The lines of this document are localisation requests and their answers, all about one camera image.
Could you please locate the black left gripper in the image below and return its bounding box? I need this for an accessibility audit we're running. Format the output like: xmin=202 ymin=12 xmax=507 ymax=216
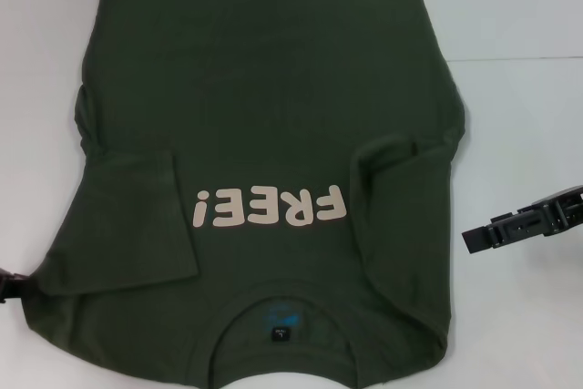
xmin=0 ymin=267 xmax=41 ymax=304

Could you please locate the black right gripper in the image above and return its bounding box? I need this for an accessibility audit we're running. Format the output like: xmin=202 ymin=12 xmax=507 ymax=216
xmin=460 ymin=184 xmax=583 ymax=254

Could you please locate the dark green FREE! t-shirt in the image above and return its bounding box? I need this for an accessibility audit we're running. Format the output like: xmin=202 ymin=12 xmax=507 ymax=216
xmin=26 ymin=0 xmax=470 ymax=389

